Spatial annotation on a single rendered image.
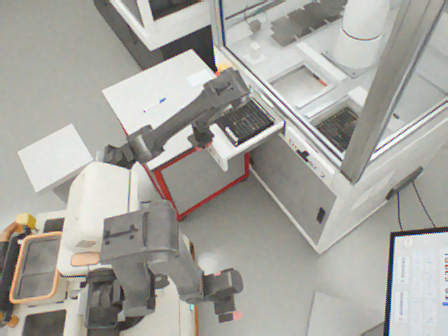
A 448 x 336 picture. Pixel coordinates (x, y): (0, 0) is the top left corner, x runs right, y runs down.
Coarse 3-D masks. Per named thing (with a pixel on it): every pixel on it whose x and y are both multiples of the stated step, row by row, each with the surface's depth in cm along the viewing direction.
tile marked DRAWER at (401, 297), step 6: (396, 294) 110; (402, 294) 109; (408, 294) 107; (396, 300) 109; (402, 300) 107; (408, 300) 106; (396, 306) 108; (402, 306) 106; (408, 306) 105; (396, 312) 107; (402, 312) 105; (408, 312) 104; (396, 318) 106; (402, 318) 104
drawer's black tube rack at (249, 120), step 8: (248, 104) 170; (256, 104) 174; (224, 112) 167; (232, 112) 167; (240, 112) 168; (248, 112) 167; (256, 112) 167; (264, 112) 167; (224, 120) 165; (232, 120) 168; (240, 120) 164; (248, 120) 166; (256, 120) 164; (264, 120) 164; (232, 128) 162; (240, 128) 165; (248, 128) 161; (256, 128) 164; (264, 128) 165; (240, 136) 159; (248, 136) 163
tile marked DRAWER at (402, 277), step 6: (402, 258) 115; (408, 258) 114; (396, 264) 116; (402, 264) 114; (408, 264) 113; (396, 270) 115; (402, 270) 113; (408, 270) 111; (396, 276) 113; (402, 276) 112; (408, 276) 110; (396, 282) 112; (402, 282) 111; (408, 282) 109
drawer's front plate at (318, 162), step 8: (288, 128) 157; (288, 136) 161; (296, 136) 154; (296, 144) 158; (304, 144) 152; (296, 152) 162; (312, 152) 149; (312, 160) 152; (320, 160) 147; (312, 168) 156; (320, 168) 149; (328, 168) 144; (320, 176) 153; (328, 176) 147; (328, 184) 150
